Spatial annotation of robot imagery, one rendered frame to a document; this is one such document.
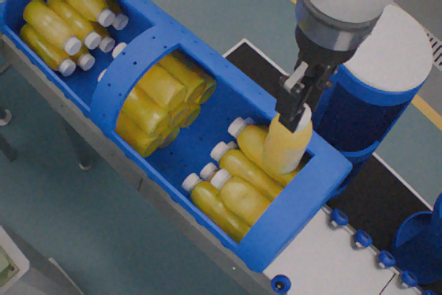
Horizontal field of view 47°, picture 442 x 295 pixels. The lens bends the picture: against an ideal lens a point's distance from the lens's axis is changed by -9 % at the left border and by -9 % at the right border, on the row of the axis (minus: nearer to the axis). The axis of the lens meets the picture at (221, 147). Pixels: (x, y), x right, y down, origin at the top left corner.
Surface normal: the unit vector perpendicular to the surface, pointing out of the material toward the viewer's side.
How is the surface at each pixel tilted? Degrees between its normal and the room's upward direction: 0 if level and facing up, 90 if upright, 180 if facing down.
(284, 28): 0
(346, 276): 0
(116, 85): 38
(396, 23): 0
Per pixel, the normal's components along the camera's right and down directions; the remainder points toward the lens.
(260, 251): -0.56, 0.39
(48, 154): 0.05, -0.39
